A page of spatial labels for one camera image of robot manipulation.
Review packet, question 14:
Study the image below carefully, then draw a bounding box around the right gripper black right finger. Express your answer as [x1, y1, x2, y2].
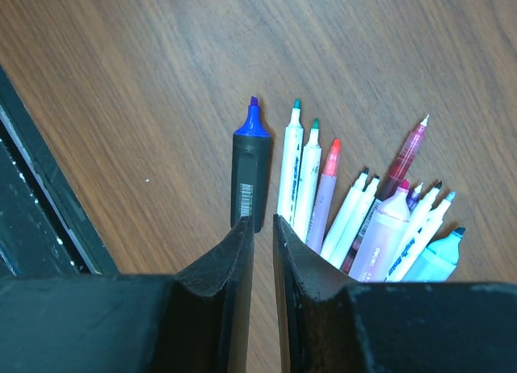
[272, 216, 516, 372]

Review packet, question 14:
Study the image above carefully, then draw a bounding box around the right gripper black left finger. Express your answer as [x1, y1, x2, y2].
[1, 217, 254, 372]

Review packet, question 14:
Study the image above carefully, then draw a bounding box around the white marker dark blue cap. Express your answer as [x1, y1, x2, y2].
[329, 175, 380, 269]

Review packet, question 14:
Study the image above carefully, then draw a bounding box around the lavender highlighter pen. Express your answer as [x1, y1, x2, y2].
[348, 179, 410, 283]

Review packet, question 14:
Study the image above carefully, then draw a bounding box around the pink highlighter pen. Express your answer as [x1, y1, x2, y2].
[306, 139, 341, 254]

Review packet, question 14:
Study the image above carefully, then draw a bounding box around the light blue highlighter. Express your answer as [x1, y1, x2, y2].
[402, 227, 465, 283]

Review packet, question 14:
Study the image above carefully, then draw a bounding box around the white pen lavender cap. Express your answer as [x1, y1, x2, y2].
[385, 191, 456, 283]

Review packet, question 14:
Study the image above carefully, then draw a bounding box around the white marker black cap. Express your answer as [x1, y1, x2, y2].
[389, 181, 443, 268]

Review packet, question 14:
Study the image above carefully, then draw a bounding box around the small purple pen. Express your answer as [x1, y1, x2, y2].
[406, 182, 423, 212]

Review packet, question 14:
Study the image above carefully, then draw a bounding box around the white marker teal cap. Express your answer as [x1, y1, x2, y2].
[277, 98, 304, 224]

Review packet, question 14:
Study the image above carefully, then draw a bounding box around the white marker green cap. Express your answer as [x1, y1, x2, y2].
[293, 118, 322, 242]

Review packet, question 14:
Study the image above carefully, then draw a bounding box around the red transparent pen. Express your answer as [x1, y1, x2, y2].
[340, 114, 430, 274]

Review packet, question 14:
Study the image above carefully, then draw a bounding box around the black purple highlighter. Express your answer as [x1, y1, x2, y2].
[230, 96, 272, 233]

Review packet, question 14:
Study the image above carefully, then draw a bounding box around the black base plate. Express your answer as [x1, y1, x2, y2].
[1, 72, 119, 277]

